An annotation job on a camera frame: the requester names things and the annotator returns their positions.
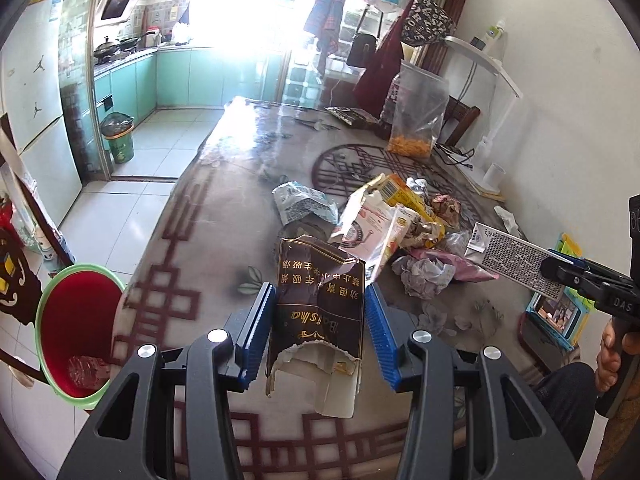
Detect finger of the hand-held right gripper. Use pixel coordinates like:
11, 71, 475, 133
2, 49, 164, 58
539, 257, 606, 293
547, 249, 588, 267

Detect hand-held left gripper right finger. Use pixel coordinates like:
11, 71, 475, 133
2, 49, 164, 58
364, 284, 583, 480

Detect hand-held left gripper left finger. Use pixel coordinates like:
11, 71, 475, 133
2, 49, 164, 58
56, 282, 277, 480

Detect white printed medicine box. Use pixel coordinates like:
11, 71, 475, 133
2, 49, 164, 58
465, 222, 566, 303

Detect torn black cigarette carton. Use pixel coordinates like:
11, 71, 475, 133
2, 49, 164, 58
264, 235, 368, 418

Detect brown wrapper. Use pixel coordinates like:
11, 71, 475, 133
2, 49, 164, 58
431, 193, 463, 228

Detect yellow medicine box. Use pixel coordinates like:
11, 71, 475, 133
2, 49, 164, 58
372, 172, 446, 241

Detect red bin with green rim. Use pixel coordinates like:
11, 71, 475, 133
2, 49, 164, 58
36, 262, 127, 411

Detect person's right hand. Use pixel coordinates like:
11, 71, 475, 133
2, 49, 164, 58
595, 320, 623, 393

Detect green plastic toy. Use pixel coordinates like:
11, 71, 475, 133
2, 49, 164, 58
552, 232, 583, 266

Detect phone in blue case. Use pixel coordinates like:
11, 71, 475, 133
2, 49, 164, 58
525, 290, 583, 351

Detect small crumpled white tissue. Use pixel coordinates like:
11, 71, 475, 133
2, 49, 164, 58
494, 205, 523, 231

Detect pink wrapper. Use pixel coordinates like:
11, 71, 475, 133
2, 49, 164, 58
415, 247, 501, 283

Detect torn white and red packet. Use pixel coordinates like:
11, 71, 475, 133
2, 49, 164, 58
327, 187, 418, 283

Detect white cup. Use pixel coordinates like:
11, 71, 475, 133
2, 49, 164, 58
482, 162, 507, 192

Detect silver crumpled foil bag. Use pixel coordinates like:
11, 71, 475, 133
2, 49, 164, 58
272, 181, 340, 227

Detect crushed clear plastic bottle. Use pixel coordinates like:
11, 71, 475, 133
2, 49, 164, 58
67, 355, 113, 396

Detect dark wooden chair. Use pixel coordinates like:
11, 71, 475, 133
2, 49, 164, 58
442, 95, 481, 148

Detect clear bag of orange snacks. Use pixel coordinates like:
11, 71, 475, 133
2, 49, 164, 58
387, 60, 449, 157

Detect white desk lamp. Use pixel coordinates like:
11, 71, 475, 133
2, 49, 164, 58
444, 35, 523, 196

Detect dark snack packet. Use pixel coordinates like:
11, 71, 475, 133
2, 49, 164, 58
326, 106, 381, 128

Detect white and blue bottle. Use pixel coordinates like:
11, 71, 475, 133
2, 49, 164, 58
32, 227, 58, 276

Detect white lotion bottle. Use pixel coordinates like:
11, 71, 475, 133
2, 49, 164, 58
482, 19, 506, 56

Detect green kitchen waste bin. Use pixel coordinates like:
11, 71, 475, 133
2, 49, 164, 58
100, 111, 137, 165

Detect carved wooden chair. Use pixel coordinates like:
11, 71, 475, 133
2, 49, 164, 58
0, 110, 76, 391

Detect dark red hanging garment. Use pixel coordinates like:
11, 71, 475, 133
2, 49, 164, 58
352, 10, 406, 118

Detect teal kitchen cabinets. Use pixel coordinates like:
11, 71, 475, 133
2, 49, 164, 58
92, 46, 286, 126

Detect black and white patterned bag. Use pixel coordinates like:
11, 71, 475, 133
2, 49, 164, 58
400, 0, 457, 48

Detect black handbag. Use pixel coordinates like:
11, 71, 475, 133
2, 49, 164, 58
345, 32, 378, 68

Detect white refrigerator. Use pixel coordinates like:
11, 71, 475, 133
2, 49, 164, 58
0, 0, 83, 226

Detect black wok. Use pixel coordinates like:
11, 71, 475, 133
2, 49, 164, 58
92, 35, 141, 58

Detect blue hanging cloth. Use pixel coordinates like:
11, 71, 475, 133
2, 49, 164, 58
303, 0, 351, 76

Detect range hood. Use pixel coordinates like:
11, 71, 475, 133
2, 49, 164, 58
95, 0, 151, 28

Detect black cable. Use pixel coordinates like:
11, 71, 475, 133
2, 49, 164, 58
435, 142, 476, 171

